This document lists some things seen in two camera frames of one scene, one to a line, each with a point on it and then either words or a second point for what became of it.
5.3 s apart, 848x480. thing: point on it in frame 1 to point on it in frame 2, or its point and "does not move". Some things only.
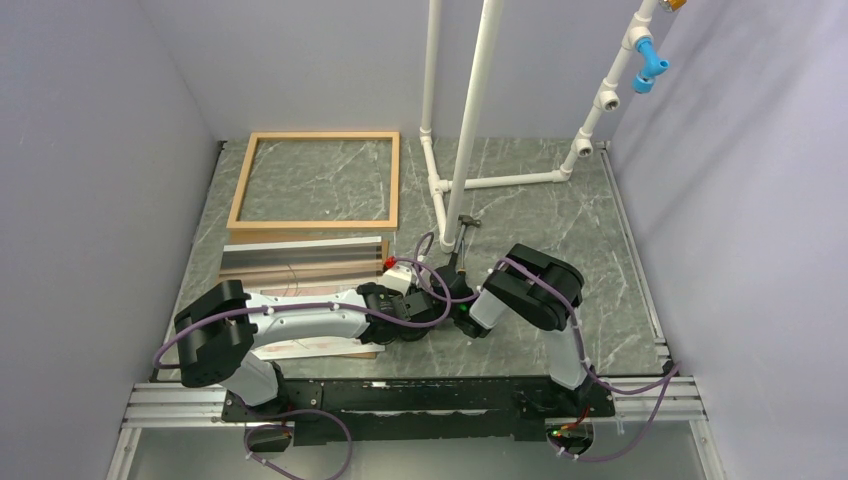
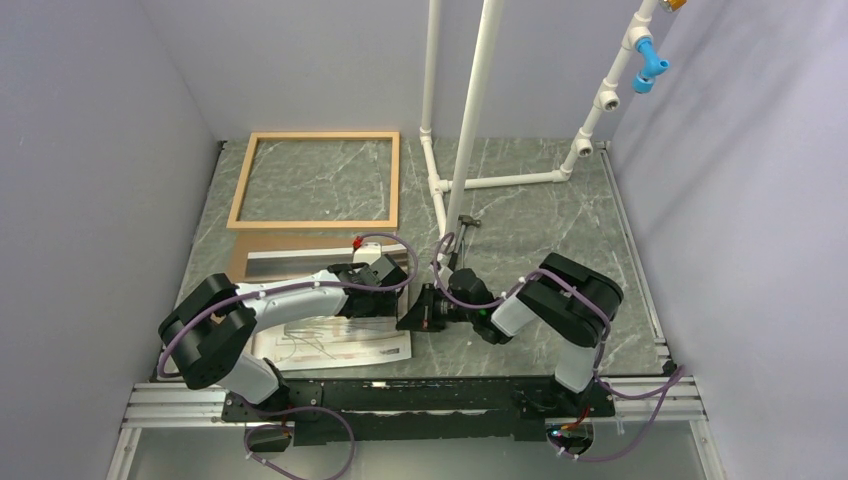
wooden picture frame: (391, 224) does not move
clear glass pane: (342, 260) does not move
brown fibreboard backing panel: (330, 266) to (271, 241)
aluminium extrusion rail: (166, 405) does not move
